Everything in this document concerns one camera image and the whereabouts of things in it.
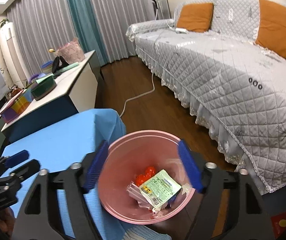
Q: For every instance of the red plastic bag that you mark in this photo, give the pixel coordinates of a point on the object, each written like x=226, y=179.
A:
x=145, y=176

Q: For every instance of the sofa with grey quilted cover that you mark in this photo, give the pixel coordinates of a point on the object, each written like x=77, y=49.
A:
x=220, y=67

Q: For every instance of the white top coffee table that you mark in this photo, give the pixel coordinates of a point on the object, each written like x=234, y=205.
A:
x=65, y=80

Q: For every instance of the stacked plastic bowls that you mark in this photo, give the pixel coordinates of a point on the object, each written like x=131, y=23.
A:
x=47, y=70

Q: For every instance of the red printed bag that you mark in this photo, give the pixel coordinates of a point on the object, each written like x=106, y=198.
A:
x=283, y=222

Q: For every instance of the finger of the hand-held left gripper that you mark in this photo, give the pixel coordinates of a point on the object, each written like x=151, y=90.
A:
x=30, y=167
x=15, y=158

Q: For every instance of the grey curtain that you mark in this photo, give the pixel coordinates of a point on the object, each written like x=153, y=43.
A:
x=40, y=17
x=123, y=10

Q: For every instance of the clear plastic packet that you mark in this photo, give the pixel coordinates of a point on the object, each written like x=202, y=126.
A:
x=134, y=191

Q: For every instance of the white standing air conditioner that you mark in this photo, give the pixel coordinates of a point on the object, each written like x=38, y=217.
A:
x=10, y=50

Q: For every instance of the teal curtain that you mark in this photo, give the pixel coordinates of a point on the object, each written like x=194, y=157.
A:
x=85, y=17

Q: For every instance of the pink fabric basket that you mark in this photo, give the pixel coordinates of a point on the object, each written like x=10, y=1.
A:
x=71, y=51

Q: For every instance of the purple plastic object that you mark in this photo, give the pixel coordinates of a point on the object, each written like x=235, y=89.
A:
x=34, y=77

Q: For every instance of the white remote control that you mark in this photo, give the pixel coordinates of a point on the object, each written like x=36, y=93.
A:
x=181, y=30

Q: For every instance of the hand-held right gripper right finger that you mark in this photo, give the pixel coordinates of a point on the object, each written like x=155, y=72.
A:
x=190, y=167

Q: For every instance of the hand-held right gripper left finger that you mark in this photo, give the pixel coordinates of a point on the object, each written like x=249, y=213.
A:
x=95, y=170

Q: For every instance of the orange cushion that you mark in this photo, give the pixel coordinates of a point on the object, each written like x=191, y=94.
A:
x=278, y=27
x=195, y=17

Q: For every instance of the dark green round bowl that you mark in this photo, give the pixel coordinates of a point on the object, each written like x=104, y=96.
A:
x=42, y=90

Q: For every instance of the green potted plant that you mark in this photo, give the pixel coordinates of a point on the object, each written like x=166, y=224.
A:
x=4, y=23

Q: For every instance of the colourful tin box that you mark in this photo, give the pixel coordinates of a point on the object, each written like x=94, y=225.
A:
x=17, y=105

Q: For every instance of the yellow flower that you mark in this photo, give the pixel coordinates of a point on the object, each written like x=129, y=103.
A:
x=51, y=51

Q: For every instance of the green snack packet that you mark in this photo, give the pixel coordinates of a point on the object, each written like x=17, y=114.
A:
x=160, y=185

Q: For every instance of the pink plastic bin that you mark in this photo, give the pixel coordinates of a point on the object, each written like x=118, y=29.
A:
x=123, y=170

